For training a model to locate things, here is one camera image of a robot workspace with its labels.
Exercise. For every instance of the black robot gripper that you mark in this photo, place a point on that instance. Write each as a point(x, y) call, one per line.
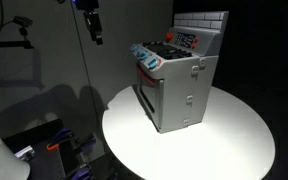
point(87, 4)

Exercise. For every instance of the orange round stove button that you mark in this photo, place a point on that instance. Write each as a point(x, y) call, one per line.
point(196, 40)
point(194, 46)

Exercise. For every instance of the blue stove knob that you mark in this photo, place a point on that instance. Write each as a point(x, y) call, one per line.
point(133, 48)
point(143, 55)
point(153, 63)

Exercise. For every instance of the red round stove knob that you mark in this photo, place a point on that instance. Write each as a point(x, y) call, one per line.
point(169, 36)

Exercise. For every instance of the stove burner grate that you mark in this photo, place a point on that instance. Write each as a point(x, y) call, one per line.
point(165, 50)

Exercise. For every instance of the black stove number keypad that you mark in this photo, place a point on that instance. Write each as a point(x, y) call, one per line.
point(185, 40)

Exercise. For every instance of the grey toy stove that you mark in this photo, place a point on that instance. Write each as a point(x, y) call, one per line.
point(180, 86)

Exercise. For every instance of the white stove side clip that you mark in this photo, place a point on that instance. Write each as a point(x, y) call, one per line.
point(189, 99)
point(195, 70)
point(202, 62)

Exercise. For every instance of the black camera on mount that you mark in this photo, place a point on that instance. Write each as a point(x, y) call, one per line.
point(23, 21)

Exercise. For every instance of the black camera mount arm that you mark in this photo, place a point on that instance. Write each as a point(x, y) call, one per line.
point(10, 44)

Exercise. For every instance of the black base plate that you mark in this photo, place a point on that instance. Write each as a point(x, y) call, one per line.
point(34, 136)

